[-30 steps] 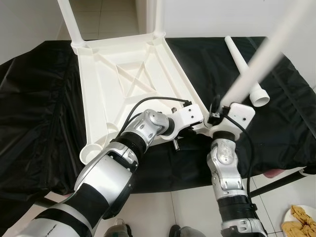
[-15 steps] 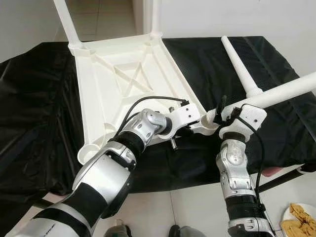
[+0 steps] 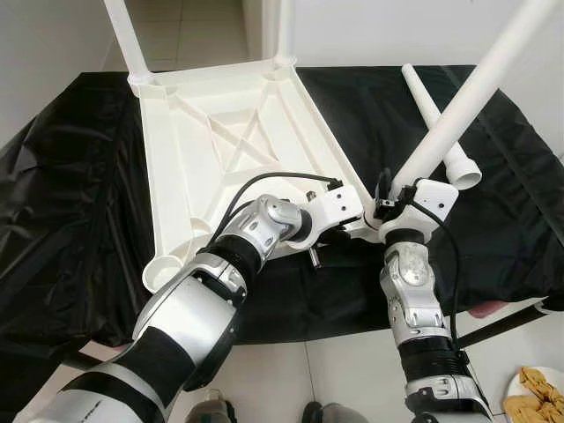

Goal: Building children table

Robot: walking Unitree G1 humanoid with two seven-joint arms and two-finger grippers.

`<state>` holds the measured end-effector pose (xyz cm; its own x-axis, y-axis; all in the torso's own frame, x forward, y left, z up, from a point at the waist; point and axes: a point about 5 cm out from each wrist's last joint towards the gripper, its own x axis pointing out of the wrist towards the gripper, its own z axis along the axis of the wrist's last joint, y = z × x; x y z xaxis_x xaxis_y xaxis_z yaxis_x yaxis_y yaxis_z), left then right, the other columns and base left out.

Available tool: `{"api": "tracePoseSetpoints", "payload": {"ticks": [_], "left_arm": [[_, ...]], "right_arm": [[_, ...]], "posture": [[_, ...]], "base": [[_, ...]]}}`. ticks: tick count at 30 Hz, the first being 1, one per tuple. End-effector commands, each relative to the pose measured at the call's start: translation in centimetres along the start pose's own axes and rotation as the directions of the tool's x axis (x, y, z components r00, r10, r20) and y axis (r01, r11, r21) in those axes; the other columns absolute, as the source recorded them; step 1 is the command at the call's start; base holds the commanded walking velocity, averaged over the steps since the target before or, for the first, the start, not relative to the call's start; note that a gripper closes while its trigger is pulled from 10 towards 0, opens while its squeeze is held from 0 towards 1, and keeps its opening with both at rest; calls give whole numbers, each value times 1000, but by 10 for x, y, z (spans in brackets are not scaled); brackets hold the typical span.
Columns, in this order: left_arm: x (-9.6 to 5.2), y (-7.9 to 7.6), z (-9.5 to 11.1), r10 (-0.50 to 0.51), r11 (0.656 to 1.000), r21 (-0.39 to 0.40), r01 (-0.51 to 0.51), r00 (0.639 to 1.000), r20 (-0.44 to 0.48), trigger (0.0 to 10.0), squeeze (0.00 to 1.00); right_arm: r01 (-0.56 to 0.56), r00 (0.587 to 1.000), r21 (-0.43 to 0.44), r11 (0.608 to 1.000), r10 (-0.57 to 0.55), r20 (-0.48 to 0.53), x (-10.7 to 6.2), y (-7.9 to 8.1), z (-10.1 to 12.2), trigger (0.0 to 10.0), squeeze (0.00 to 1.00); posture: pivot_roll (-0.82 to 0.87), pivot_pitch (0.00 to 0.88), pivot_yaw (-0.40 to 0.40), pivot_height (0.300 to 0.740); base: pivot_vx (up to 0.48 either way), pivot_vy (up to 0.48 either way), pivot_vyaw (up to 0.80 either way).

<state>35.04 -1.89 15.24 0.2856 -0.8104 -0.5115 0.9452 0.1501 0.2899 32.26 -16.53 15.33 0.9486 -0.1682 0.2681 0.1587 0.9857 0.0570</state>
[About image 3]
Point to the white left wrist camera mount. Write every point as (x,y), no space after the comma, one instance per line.
(339,207)

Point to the grey robot left foot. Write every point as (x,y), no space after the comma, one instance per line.
(210,410)

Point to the pink cloth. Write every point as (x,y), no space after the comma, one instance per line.
(486,308)

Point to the black tablecloth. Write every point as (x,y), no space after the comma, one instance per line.
(62,194)

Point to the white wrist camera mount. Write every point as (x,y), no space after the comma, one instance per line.
(427,207)
(339,207)

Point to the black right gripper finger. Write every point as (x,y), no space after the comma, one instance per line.
(384,187)

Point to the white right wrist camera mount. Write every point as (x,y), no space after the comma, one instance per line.
(427,207)

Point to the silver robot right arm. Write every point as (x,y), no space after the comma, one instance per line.
(414,291)

